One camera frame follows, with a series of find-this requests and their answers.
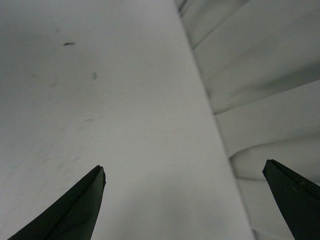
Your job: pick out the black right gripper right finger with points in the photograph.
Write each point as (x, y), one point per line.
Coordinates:
(297, 198)

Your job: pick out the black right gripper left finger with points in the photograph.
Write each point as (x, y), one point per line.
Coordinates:
(73, 216)

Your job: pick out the white curtain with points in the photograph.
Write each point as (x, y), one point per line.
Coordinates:
(260, 65)

